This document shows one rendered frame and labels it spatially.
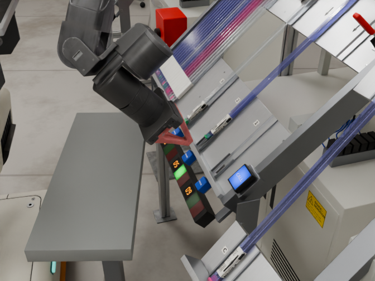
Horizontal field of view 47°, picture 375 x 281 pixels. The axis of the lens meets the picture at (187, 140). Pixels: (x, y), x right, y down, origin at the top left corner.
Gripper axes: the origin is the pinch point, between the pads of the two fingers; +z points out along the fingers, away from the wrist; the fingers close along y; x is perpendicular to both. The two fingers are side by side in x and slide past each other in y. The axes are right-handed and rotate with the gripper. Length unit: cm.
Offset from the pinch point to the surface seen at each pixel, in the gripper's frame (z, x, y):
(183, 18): 28, -13, 101
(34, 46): 35, 92, 291
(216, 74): 19.8, -9.5, 40.9
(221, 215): 24.1, 9.8, 3.8
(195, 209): 21.5, 13.9, 8.2
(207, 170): 18.2, 5.6, 11.3
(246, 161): 20.3, -2.7, 7.3
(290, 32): 48, -37, 72
